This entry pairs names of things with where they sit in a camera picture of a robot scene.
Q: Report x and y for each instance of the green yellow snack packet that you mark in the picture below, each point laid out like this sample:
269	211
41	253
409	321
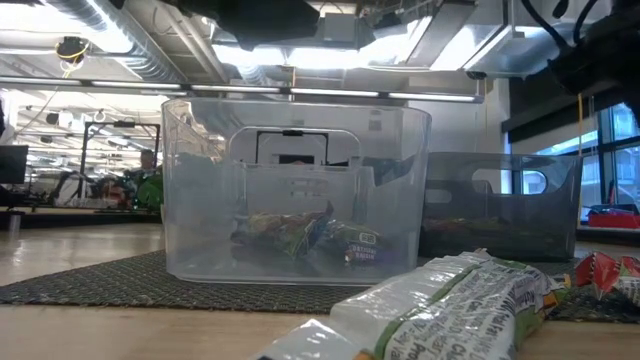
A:
280	232

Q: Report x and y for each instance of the red green granola bar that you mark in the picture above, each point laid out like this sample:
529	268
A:
600	272

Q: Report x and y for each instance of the white silver backed granola bar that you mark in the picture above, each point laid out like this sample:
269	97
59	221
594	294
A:
450	315

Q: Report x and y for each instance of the long white light strip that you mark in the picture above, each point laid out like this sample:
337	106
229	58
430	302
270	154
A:
325	92

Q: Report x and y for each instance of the red box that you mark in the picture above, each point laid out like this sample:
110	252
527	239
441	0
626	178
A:
615	221

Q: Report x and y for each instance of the clear plastic bin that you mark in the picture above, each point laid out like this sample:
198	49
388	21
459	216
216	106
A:
200	250
300	195

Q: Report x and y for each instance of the smoky grey plastic bin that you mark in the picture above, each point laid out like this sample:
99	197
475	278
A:
500	205

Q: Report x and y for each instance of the person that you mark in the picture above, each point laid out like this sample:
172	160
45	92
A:
146	159

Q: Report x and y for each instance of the round black ceiling sensor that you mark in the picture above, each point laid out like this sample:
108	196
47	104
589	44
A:
72	49

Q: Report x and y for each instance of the black computer monitor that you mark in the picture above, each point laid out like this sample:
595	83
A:
12	165

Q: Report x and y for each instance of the dark grey woven placemat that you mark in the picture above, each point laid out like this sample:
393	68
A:
100	290

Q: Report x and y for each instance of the silver corrugated air duct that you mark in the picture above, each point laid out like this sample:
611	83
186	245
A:
150	65

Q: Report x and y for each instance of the white cabinet with black frame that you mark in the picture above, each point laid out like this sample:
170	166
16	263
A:
295	147

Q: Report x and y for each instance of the black metal stand frame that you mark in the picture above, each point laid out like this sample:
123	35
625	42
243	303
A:
124	124

